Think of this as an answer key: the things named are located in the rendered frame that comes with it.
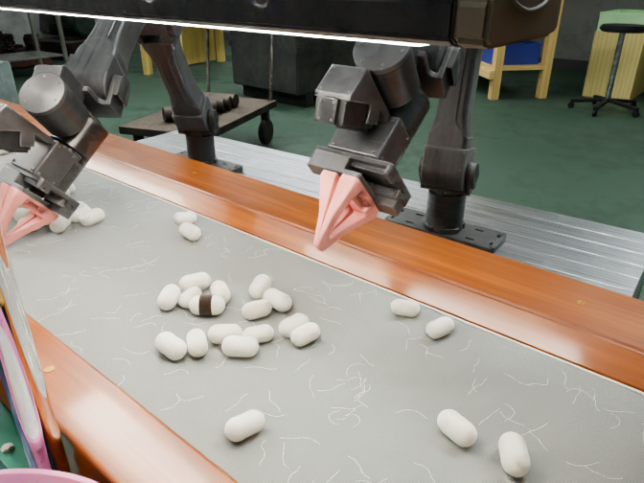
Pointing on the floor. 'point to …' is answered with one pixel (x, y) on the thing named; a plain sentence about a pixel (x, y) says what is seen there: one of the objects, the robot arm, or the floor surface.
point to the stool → (614, 70)
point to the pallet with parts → (20, 50)
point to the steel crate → (286, 64)
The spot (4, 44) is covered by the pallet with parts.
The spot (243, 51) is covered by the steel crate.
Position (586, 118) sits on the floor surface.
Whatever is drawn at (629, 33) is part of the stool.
